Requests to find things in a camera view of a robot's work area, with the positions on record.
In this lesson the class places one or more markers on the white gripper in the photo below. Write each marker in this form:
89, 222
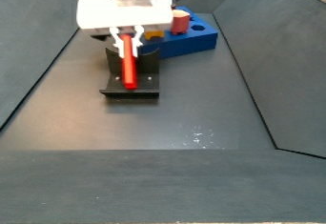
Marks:
101, 14

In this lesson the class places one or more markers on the red square-circle object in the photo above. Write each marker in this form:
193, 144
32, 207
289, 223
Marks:
129, 67

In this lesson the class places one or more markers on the blue shape-sorter fixture block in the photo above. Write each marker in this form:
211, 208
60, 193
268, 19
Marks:
199, 39

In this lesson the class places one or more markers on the yellow notched block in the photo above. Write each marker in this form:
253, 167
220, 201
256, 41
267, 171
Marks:
152, 34

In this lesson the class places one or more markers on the pink pentagon block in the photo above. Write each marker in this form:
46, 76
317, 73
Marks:
181, 22

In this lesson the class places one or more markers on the black curved stand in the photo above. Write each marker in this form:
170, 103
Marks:
148, 76

